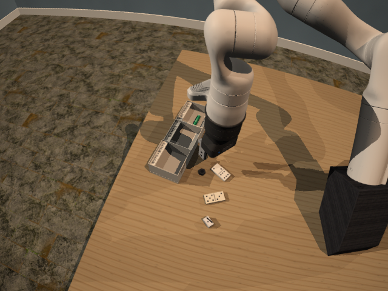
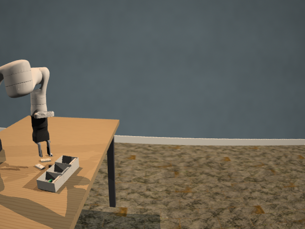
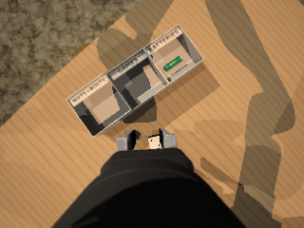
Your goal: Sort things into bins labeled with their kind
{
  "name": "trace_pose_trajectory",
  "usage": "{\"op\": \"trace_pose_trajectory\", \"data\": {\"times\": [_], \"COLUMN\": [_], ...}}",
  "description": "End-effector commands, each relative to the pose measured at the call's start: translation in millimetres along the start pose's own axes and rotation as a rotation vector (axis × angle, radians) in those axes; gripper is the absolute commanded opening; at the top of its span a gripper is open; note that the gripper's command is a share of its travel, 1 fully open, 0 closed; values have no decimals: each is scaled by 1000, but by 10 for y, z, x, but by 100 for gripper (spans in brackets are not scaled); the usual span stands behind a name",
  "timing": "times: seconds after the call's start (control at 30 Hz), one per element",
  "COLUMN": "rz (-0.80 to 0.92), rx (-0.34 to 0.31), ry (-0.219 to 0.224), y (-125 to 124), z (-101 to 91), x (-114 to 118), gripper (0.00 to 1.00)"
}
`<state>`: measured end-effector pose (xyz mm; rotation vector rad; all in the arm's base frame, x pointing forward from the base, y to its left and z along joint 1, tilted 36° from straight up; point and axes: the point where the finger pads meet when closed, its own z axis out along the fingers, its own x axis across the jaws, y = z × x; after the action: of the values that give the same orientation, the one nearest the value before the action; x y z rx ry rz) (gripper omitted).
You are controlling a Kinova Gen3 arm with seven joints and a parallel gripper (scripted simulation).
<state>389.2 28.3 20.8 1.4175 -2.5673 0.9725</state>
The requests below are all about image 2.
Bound grey three-compartment bin rack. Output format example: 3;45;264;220
36;155;79;192

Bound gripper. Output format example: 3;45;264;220
30;103;54;157

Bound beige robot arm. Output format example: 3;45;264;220
0;60;50;105

